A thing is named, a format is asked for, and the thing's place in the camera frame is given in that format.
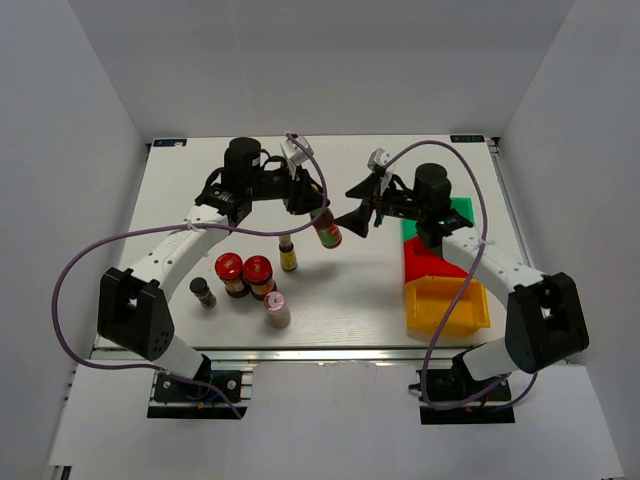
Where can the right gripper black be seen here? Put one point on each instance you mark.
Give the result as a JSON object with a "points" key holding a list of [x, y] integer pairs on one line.
{"points": [[358, 220]]}

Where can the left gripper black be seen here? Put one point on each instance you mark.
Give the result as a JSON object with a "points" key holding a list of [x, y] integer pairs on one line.
{"points": [[303, 193]]}

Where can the yellow cap sauce bottle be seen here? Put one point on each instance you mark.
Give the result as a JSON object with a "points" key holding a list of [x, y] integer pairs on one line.
{"points": [[325, 227]]}

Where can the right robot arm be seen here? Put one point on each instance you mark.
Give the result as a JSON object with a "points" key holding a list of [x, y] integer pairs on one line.
{"points": [[544, 318]]}

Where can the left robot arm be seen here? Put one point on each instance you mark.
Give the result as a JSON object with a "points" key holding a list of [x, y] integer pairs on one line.
{"points": [[133, 307]]}

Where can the small yellow label bottle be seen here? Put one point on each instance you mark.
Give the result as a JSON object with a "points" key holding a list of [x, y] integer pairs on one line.
{"points": [[288, 257]]}

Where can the red plastic bin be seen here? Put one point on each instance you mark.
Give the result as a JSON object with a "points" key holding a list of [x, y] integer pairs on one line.
{"points": [[420, 262]]}

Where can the red lid jar front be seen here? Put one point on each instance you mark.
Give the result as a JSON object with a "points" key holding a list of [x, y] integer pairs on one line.
{"points": [[258, 273]]}

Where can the red lid jar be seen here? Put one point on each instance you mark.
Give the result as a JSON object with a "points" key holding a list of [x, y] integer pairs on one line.
{"points": [[229, 269], [258, 273]]}

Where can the green plastic bin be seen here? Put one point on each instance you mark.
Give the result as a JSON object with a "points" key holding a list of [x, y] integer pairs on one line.
{"points": [[463, 205]]}

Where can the red lid jar rear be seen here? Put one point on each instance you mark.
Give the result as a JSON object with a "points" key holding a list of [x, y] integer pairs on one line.
{"points": [[229, 269]]}

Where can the right blue table label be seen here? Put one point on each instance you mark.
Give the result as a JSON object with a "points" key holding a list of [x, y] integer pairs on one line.
{"points": [[467, 138]]}

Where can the blue table label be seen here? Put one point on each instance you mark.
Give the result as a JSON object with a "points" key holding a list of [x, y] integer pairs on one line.
{"points": [[169, 143], [467, 138]]}

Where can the yellow plastic bin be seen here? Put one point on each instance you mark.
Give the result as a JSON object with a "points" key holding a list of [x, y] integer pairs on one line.
{"points": [[428, 298]]}

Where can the pink cap spice shaker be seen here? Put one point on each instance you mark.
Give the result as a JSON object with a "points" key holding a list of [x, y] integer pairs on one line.
{"points": [[277, 310]]}

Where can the black cap spice jar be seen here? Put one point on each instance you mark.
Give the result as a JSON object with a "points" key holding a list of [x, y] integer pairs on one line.
{"points": [[201, 290]]}

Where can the left blue table label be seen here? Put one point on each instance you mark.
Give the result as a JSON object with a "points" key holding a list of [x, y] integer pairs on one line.
{"points": [[169, 143]]}

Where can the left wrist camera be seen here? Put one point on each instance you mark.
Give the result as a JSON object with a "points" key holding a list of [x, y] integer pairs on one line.
{"points": [[296, 150]]}

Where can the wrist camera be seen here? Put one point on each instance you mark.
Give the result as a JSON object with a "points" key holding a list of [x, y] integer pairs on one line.
{"points": [[378, 161], [296, 150]]}

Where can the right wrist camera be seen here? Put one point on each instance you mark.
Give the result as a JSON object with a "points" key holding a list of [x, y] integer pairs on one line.
{"points": [[378, 161]]}

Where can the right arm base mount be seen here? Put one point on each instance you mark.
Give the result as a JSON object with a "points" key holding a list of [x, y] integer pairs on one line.
{"points": [[467, 402]]}

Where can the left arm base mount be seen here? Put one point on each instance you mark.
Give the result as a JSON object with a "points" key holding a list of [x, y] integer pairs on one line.
{"points": [[171, 399]]}

